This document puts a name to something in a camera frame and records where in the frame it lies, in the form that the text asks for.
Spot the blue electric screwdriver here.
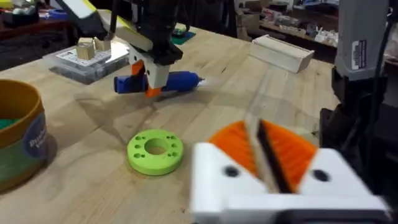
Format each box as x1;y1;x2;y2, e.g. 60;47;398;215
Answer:
113;70;205;95

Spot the green board with blocks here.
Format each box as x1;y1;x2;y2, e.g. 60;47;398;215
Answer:
170;27;197;46

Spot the green disc with holes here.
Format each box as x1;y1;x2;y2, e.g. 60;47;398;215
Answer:
126;128;185;177

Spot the pale wooden box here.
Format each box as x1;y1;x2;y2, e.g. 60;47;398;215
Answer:
248;34;315;74

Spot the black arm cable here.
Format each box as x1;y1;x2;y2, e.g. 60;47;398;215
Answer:
368;17;395;162

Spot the clear plastic box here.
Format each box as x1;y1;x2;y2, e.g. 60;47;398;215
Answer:
42;40;131;85

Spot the white orange left gripper right finger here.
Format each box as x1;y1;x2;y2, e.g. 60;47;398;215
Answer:
257;119;374;196

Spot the small wooden block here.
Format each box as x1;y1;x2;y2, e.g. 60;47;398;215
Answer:
93;36;112;52
75;37;96;61

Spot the yellow and green toy tub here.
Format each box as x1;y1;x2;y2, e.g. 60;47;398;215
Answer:
0;78;49;193

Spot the white orange left gripper left finger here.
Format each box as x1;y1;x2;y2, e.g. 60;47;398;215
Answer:
190;118;278;220

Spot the shelf with heap of clutter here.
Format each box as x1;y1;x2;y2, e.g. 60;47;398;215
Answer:
234;0;340;48

